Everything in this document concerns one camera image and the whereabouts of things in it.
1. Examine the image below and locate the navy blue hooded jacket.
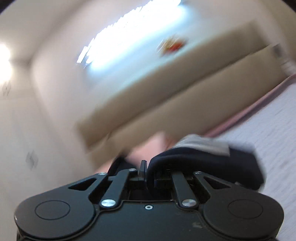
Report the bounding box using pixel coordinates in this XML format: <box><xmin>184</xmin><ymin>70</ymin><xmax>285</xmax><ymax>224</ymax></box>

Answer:
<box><xmin>108</xmin><ymin>134</ymin><xmax>265</xmax><ymax>191</ymax></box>

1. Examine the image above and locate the beige padded headboard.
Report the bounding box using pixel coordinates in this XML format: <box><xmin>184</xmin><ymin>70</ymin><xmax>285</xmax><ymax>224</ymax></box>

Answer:
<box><xmin>77</xmin><ymin>21</ymin><xmax>286</xmax><ymax>159</ymax></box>

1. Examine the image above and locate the red yellow wall picture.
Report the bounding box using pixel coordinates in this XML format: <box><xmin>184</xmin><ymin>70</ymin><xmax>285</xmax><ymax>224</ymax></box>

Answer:
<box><xmin>157</xmin><ymin>35</ymin><xmax>188</xmax><ymax>55</ymax></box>

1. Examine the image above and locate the lower pink pillow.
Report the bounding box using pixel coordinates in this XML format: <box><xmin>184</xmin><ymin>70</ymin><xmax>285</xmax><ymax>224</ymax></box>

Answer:
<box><xmin>119</xmin><ymin>132</ymin><xmax>177</xmax><ymax>168</ymax></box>

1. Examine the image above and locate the floral quilted bedspread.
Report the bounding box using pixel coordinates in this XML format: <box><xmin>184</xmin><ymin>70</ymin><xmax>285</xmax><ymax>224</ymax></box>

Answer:
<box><xmin>205</xmin><ymin>74</ymin><xmax>295</xmax><ymax>240</ymax></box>

